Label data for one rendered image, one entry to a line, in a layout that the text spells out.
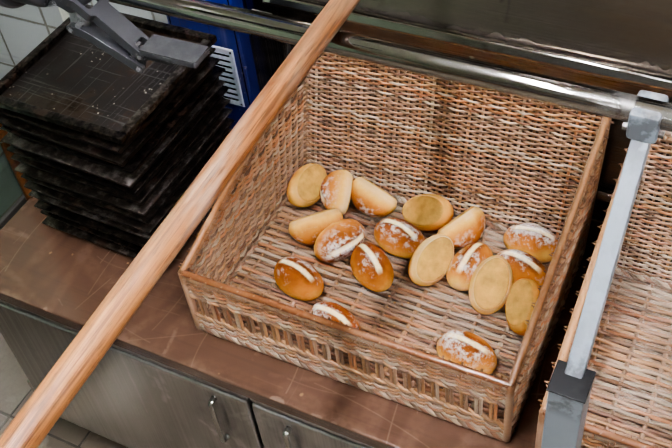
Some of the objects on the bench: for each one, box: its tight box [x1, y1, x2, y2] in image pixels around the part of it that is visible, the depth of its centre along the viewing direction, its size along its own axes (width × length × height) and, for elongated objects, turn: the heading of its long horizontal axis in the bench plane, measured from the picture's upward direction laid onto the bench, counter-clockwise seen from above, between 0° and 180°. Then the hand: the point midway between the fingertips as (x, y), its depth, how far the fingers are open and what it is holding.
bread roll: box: [469, 255, 513, 315], centre depth 155 cm, size 10×7×6 cm
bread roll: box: [309, 301, 361, 330], centre depth 153 cm, size 10×7×6 cm
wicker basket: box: [178, 52, 614, 442], centre depth 154 cm, size 49×56×28 cm
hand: (179, 0), depth 94 cm, fingers open, 13 cm apart
